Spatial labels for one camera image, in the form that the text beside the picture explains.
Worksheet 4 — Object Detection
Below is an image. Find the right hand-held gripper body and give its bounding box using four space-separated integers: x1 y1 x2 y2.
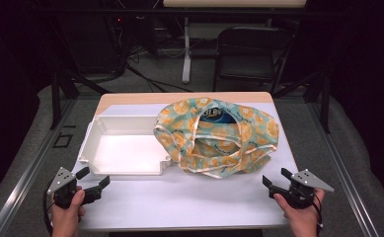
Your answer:
287 168 335 209

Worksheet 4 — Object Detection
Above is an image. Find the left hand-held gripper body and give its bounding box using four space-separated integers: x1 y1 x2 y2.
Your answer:
46 166 88 210

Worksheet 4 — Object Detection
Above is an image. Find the white plastic bin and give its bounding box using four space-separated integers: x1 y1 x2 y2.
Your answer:
77 115 174 177

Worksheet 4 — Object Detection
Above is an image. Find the orange-slice print bag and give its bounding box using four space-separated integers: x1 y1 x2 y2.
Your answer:
153 96 280 180

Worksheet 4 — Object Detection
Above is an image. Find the blue snack pouch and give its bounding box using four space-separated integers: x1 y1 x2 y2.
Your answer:
198 106 239 125

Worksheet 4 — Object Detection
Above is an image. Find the person's left hand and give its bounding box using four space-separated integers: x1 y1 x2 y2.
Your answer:
50 186 87 237

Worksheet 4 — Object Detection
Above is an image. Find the person's right hand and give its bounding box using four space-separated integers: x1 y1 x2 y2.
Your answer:
272 189 326 237

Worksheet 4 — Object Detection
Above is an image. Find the black folding chair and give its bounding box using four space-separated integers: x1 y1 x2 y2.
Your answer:
212 26 294 95

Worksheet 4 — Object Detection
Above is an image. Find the black equipment box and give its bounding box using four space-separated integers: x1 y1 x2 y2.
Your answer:
64 15 128 75

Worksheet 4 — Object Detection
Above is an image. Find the white desk leg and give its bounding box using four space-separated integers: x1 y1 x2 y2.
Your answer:
181 16 193 85

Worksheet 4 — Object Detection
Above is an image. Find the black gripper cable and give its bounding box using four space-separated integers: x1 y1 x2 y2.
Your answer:
312 194 325 237
42 190 54 237

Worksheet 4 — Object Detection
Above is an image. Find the aluminium floor rail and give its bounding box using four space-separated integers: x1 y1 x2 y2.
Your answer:
0 98 79 237
307 102 380 237

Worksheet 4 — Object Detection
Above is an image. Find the black frame post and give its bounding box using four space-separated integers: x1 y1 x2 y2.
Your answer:
49 70 62 130

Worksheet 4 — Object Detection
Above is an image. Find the black floor cable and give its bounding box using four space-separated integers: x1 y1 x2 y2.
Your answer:
125 63 193 94

